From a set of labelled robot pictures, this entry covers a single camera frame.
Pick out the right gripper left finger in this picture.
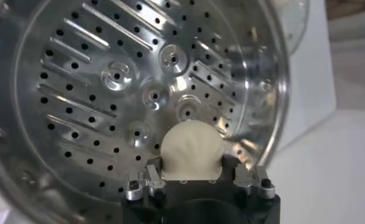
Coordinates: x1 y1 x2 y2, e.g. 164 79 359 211
124 158 168 201

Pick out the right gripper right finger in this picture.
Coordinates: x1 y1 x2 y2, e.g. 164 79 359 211
221 155 276 200

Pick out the stainless steel steamer basket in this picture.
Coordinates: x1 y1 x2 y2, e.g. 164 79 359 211
0 0 291 224

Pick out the round glass pot lid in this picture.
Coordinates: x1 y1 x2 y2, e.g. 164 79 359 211
275 0 310 56

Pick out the white steamed baozi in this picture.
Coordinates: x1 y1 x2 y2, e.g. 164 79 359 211
159 119 226 181

